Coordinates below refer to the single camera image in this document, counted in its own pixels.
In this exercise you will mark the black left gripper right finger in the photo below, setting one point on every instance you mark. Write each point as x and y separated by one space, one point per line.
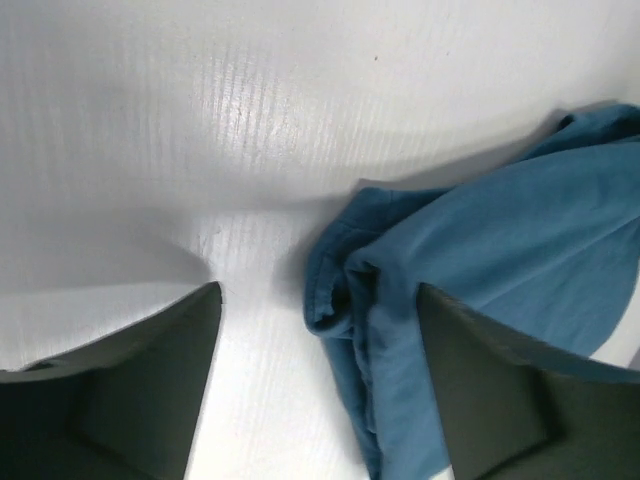
513 407

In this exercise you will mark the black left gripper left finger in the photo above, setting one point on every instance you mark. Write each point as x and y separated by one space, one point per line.
123 407

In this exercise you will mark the dark blue t shirt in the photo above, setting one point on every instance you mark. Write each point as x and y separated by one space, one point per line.
547 244

